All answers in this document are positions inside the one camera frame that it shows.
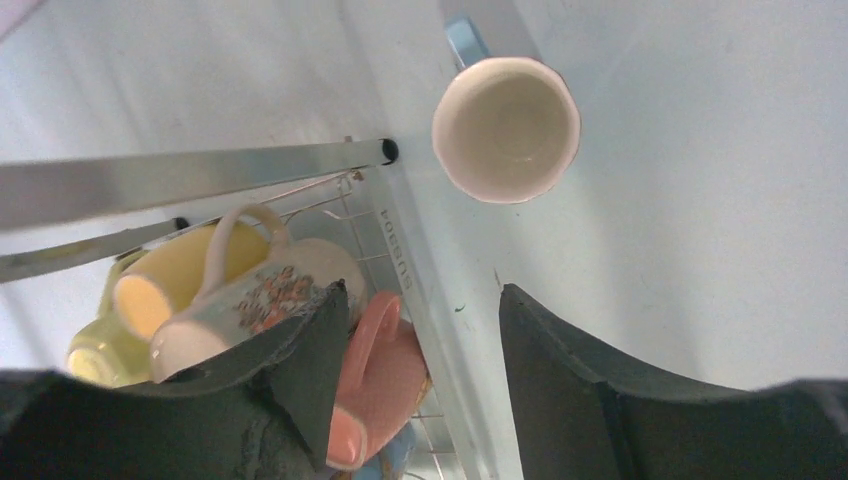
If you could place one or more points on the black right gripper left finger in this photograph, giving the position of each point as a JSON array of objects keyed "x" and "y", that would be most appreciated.
[{"x": 260, "y": 410}]

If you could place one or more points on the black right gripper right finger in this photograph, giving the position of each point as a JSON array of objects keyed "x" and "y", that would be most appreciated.
[{"x": 584, "y": 409}]

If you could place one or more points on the light blue faceted mug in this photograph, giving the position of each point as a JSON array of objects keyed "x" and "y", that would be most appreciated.
[{"x": 506, "y": 128}]

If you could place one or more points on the salmon dotted mug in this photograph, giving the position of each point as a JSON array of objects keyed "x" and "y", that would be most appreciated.
[{"x": 383, "y": 380}]

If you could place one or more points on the cream seahorse pattern mug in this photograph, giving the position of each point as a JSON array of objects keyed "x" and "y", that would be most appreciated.
[{"x": 225, "y": 313}]

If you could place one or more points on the blue butterfly mug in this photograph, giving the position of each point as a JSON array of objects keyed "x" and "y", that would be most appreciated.
[{"x": 390, "y": 462}]

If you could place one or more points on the pale yellow faceted mug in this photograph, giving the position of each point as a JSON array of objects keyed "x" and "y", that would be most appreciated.
[{"x": 104, "y": 352}]

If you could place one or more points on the orange yellow mug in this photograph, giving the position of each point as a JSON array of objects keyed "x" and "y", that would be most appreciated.
[{"x": 164, "y": 281}]

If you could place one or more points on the metal wire dish rack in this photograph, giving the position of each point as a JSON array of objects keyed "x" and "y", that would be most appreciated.
[{"x": 280, "y": 364}]

